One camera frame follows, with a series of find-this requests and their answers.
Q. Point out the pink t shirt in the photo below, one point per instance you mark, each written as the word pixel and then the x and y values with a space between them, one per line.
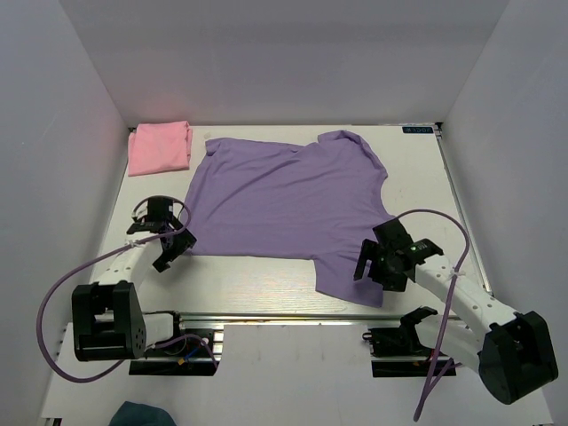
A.
pixel 158 148

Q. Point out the purple t shirt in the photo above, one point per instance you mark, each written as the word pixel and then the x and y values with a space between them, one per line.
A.
pixel 316 202

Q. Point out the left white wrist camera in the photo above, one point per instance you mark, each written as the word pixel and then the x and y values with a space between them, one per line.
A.
pixel 139 215

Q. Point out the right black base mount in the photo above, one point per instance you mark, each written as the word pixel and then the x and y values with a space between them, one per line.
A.
pixel 396 351

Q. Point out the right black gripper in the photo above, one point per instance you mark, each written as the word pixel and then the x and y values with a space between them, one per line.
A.
pixel 398 282

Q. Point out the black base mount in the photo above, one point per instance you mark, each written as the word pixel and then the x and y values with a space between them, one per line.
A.
pixel 396 351
pixel 197 351

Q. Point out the blue table label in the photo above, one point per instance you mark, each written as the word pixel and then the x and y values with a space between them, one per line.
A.
pixel 417 130

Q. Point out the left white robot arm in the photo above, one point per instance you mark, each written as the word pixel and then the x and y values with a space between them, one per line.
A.
pixel 108 322

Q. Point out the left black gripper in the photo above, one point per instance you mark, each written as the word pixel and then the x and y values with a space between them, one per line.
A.
pixel 185 240

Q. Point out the dark teal cloth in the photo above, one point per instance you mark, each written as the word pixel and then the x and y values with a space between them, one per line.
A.
pixel 135 414

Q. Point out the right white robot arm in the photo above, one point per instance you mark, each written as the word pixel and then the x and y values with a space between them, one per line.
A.
pixel 511 351

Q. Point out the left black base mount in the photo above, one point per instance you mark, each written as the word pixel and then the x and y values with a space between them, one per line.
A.
pixel 197 351

